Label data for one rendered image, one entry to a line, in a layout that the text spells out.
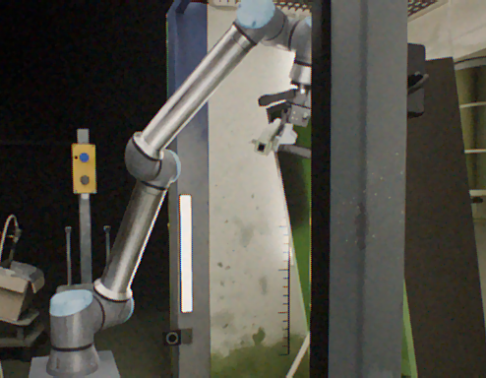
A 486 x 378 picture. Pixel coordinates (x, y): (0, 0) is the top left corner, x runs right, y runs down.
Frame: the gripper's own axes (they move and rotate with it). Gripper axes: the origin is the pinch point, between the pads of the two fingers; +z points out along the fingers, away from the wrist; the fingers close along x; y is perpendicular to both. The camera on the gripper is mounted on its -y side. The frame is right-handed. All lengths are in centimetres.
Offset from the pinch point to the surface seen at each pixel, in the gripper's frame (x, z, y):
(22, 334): 88, 220, -146
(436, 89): 26, -26, 43
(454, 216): 17, 10, 63
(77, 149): 64, 47, -101
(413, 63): -90, -34, 13
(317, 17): -90, -36, 3
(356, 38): -94, -35, 7
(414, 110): -91, -30, 15
